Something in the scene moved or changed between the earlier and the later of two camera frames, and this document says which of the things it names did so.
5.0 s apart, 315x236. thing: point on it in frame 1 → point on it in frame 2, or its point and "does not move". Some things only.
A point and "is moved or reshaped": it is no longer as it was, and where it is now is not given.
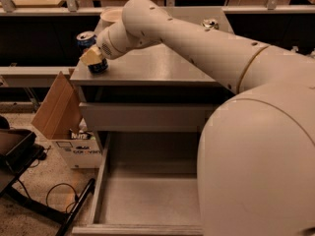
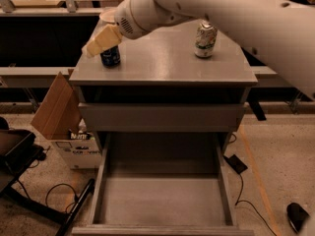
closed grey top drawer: (142, 117) does not move
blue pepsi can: (87, 39) is moved or reshaped
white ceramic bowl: (110, 16) does not move
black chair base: (18, 151) does not move
